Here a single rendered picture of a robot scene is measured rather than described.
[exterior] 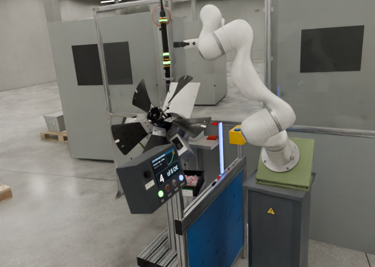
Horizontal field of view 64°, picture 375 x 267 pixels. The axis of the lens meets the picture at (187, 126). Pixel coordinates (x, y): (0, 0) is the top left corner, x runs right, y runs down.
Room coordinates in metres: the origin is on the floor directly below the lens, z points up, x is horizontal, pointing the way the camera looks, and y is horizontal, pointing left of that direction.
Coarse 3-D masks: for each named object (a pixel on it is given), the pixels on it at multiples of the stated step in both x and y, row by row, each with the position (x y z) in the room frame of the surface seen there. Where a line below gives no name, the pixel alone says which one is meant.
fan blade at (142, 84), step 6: (138, 84) 2.18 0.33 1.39; (144, 84) 2.13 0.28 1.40; (138, 90) 2.17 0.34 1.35; (144, 90) 2.11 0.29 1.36; (138, 96) 2.16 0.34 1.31; (144, 96) 2.09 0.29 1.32; (132, 102) 2.22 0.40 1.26; (138, 102) 2.16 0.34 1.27; (144, 102) 2.09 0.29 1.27; (150, 102) 2.02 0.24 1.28; (144, 108) 2.10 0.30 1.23
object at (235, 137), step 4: (232, 132) 1.91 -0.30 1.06; (236, 132) 1.90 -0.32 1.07; (240, 132) 1.89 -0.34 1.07; (232, 136) 1.91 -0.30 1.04; (236, 136) 1.90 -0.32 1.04; (240, 136) 1.89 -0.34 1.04; (232, 140) 1.91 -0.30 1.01; (236, 140) 1.90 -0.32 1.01; (240, 140) 1.89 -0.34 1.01; (244, 140) 1.90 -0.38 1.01; (240, 144) 1.89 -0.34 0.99
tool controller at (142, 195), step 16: (144, 160) 1.03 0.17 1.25; (160, 160) 1.09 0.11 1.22; (176, 160) 1.18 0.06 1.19; (128, 176) 1.01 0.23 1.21; (144, 176) 1.00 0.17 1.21; (176, 176) 1.14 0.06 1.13; (128, 192) 1.01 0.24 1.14; (144, 192) 0.98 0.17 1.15; (176, 192) 1.11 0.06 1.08; (144, 208) 0.98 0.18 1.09
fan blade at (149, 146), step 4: (152, 136) 1.84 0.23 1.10; (156, 136) 1.85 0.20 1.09; (160, 136) 1.86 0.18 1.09; (148, 140) 1.82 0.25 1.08; (152, 140) 1.82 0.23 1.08; (156, 140) 1.83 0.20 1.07; (160, 140) 1.84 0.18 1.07; (164, 140) 1.85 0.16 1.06; (148, 144) 1.80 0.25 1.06; (152, 144) 1.80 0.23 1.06; (156, 144) 1.81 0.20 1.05; (160, 144) 1.82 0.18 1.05; (164, 144) 1.83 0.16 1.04; (148, 148) 1.78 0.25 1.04
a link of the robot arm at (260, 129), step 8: (264, 112) 1.20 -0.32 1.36; (248, 120) 1.21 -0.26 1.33; (256, 120) 1.19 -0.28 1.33; (264, 120) 1.18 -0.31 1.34; (272, 120) 1.17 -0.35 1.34; (248, 128) 1.18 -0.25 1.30; (256, 128) 1.17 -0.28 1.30; (264, 128) 1.17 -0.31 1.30; (272, 128) 1.17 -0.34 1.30; (248, 136) 1.18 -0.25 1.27; (256, 136) 1.17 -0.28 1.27; (264, 136) 1.17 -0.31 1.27; (272, 136) 1.27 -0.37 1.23; (280, 136) 1.27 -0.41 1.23; (256, 144) 1.20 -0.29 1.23; (264, 144) 1.22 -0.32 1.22; (272, 144) 1.24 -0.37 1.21; (280, 144) 1.26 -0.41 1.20
